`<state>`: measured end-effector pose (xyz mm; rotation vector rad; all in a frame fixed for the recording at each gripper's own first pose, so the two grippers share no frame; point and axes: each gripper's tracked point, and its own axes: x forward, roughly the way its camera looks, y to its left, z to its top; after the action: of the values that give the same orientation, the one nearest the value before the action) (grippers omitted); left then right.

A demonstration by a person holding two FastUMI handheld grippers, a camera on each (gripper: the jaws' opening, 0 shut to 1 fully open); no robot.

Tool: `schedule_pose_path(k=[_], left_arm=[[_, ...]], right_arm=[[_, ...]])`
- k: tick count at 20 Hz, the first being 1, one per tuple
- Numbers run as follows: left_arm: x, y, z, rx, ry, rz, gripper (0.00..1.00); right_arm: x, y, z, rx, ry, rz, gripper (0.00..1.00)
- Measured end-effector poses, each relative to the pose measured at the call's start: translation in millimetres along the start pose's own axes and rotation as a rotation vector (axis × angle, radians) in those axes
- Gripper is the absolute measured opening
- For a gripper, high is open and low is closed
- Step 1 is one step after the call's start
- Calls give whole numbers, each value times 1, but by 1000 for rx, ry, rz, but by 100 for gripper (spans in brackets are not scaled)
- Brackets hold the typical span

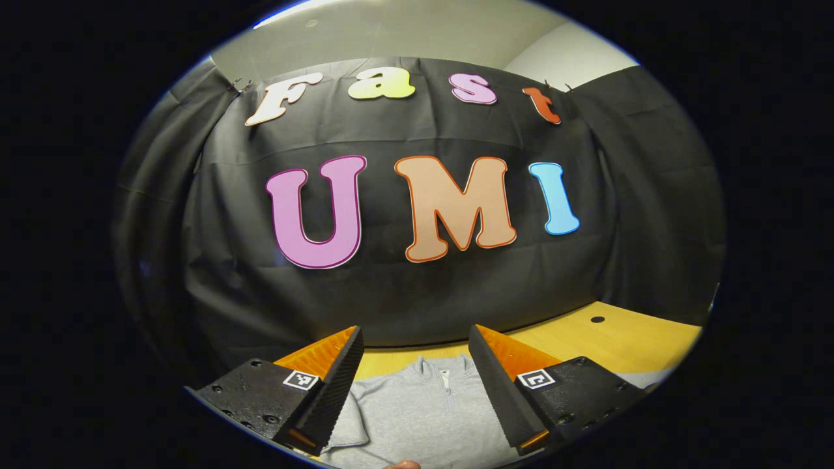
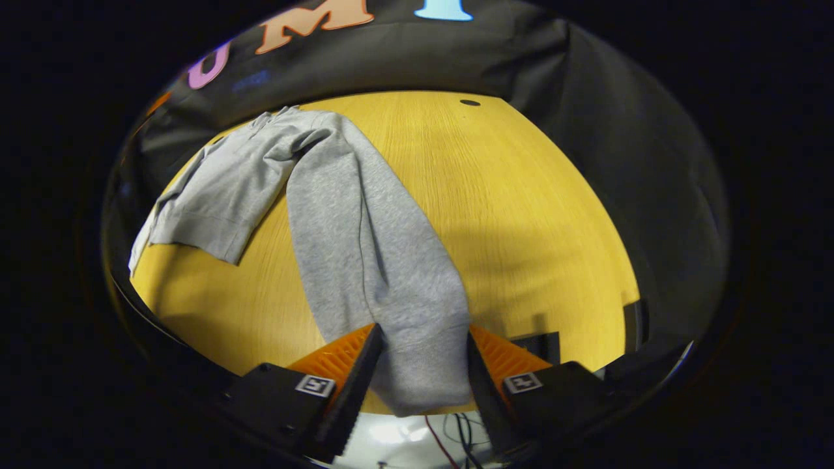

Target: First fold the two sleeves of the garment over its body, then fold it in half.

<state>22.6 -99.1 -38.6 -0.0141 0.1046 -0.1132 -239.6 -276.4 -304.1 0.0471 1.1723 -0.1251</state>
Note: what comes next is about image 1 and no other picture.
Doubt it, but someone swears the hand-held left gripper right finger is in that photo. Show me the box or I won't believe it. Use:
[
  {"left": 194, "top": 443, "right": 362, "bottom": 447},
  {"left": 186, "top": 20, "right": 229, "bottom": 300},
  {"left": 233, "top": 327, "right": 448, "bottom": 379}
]
[{"left": 468, "top": 324, "right": 653, "bottom": 457}]

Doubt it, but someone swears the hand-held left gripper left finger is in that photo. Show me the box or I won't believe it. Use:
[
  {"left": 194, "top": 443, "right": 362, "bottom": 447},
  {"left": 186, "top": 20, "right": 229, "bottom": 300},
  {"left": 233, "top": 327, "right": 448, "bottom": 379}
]
[{"left": 186, "top": 326, "right": 366, "bottom": 457}]

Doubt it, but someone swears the grey zip-neck sweatshirt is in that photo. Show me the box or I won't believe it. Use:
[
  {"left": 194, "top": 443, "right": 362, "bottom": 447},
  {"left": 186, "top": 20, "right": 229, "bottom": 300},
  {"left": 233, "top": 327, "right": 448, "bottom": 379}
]
[{"left": 319, "top": 354, "right": 676, "bottom": 469}]

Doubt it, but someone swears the black backdrop cloth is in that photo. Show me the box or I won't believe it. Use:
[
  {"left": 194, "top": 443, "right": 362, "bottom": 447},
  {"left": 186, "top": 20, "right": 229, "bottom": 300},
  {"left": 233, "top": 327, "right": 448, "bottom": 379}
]
[{"left": 111, "top": 57, "right": 728, "bottom": 386}]

